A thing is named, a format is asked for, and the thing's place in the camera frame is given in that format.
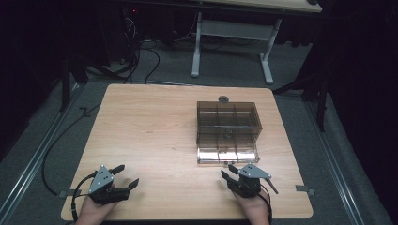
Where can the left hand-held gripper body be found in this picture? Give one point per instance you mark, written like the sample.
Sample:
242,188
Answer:
100,179

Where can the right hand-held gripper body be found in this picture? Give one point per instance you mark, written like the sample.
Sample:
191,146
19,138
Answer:
250,179

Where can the clear plastic drawer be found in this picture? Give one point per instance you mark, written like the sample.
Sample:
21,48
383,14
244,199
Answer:
227,155

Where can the brown transparent drawer box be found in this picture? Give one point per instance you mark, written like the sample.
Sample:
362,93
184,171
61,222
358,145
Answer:
228,125

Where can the person's right hand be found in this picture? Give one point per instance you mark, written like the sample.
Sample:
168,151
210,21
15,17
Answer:
254,207

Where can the person's left hand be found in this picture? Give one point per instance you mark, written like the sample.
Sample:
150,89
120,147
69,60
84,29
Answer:
94,211

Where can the grey round cap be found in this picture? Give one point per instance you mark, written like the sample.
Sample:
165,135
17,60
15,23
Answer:
223,99

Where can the black metal stand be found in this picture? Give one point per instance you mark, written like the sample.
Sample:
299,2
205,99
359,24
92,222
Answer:
66,84
319,93

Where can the grey table bracket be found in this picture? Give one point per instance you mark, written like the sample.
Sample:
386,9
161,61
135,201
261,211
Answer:
65,193
305,189

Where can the metal floor rail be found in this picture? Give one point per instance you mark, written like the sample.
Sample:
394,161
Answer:
334,162
37,153

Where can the white metal desk frame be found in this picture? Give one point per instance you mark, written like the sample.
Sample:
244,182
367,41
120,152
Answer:
231,31

